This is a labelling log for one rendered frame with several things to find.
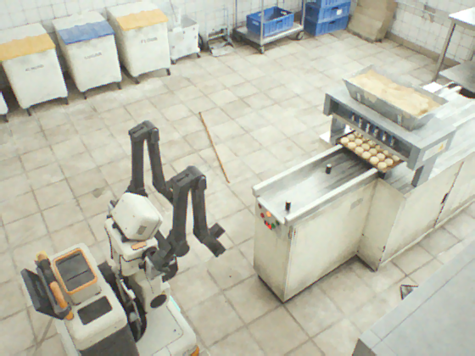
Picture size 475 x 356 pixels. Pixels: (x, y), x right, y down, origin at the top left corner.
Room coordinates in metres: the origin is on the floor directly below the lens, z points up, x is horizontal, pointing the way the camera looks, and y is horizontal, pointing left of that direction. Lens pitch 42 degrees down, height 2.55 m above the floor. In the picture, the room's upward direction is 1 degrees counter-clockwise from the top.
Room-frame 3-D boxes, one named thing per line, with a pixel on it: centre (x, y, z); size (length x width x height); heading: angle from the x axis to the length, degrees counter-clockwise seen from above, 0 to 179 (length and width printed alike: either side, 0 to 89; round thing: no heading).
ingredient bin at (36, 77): (4.28, 2.20, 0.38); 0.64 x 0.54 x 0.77; 32
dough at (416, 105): (2.14, -0.93, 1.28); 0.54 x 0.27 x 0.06; 34
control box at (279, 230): (1.66, -0.21, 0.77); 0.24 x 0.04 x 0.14; 34
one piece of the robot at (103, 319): (1.21, 0.73, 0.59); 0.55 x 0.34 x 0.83; 35
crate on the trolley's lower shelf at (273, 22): (5.82, -0.55, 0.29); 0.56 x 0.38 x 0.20; 129
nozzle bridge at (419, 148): (2.14, -0.93, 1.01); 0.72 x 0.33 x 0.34; 34
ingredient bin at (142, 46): (4.96, 1.09, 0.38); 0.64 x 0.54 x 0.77; 29
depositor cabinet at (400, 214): (2.41, -1.32, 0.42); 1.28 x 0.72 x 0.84; 124
